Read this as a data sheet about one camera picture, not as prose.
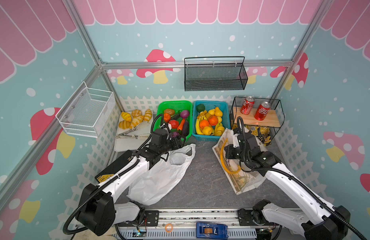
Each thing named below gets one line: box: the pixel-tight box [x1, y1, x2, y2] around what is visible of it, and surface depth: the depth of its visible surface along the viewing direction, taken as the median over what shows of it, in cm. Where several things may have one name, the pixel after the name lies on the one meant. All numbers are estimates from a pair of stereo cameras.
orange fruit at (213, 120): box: [208, 115, 218, 126], surface depth 108 cm
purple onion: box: [180, 110, 190, 119], surface depth 114 cm
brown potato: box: [164, 108, 175, 115], surface depth 119 cm
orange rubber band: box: [165, 223, 173, 233], surface depth 74 cm
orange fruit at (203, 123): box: [199, 119, 210, 129], surface depth 105 cm
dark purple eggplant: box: [181, 120, 190, 137], surface depth 107 cm
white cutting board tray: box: [114, 128, 151, 152], surface depth 105 cm
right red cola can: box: [254, 101, 271, 121], surface depth 89 cm
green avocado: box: [196, 103, 206, 113], surface depth 116 cm
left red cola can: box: [240, 95, 255, 115], surface depth 94 cm
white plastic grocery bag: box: [126, 143, 196, 206], surface depth 84 cm
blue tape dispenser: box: [196, 222, 229, 240], surface depth 68 cm
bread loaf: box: [121, 112, 132, 122], surface depth 119 cm
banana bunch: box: [195, 114, 207, 135], surface depth 106 cm
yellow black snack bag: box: [251, 126, 272, 147], surface depth 104 cm
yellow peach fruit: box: [202, 126, 213, 136], surface depth 102 cm
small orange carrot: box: [177, 118, 186, 131], surface depth 108 cm
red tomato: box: [168, 119, 180, 129], surface depth 108 cm
